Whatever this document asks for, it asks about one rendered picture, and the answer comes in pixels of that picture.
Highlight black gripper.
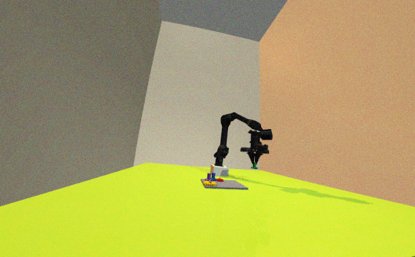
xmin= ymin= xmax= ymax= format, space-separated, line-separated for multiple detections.
xmin=241 ymin=140 xmax=269 ymax=164

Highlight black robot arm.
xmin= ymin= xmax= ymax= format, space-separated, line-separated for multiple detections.
xmin=214 ymin=112 xmax=273 ymax=167

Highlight blue gear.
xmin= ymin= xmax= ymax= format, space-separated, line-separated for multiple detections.
xmin=211 ymin=172 xmax=217 ymax=181

